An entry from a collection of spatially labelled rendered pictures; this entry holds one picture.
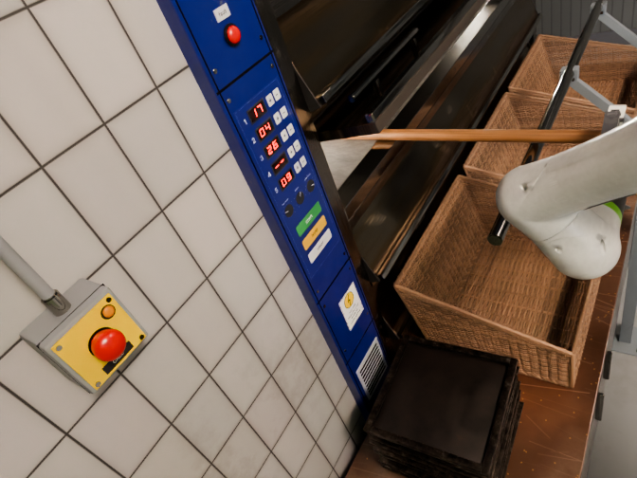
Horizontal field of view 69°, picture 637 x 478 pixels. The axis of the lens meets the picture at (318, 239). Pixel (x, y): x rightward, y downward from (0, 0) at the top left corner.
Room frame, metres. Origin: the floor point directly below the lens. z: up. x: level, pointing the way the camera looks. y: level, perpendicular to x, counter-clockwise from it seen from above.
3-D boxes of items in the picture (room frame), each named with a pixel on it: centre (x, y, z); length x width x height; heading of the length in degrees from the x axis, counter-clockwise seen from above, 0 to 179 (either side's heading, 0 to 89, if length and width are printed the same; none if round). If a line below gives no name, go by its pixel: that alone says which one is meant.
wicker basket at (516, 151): (1.37, -0.94, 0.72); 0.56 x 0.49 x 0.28; 134
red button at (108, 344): (0.45, 0.29, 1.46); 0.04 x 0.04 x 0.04; 44
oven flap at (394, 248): (1.55, -0.73, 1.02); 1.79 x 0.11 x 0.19; 134
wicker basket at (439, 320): (0.96, -0.51, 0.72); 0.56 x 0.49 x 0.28; 133
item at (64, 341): (0.48, 0.32, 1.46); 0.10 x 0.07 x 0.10; 134
